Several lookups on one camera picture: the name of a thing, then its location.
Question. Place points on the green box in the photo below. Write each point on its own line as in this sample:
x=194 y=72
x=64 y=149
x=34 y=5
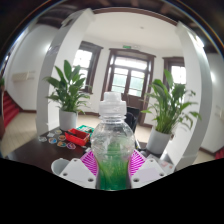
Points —
x=85 y=128

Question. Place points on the brown wooden double door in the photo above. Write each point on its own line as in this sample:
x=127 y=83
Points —
x=128 y=76

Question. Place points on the green exit sign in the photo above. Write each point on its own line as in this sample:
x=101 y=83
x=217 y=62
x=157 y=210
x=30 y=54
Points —
x=126 y=46

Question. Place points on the potted plant in white pot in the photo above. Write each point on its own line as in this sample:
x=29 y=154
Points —
x=67 y=120
x=157 y=141

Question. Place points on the brown-framed window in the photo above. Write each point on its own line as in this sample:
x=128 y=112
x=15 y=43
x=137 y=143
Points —
x=178 y=73
x=81 y=60

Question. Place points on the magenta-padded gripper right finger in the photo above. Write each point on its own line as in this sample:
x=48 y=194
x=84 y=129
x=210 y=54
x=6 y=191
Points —
x=148 y=171

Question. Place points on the clear bottle with green drink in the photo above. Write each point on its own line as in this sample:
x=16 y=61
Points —
x=112 y=140

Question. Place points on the wall lamp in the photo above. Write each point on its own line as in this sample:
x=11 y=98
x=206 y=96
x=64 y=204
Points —
x=213 y=76

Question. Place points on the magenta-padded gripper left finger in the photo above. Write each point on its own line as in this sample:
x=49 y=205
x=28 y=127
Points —
x=76 y=171

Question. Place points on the red plastic box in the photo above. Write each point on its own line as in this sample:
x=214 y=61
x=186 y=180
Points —
x=78 y=136

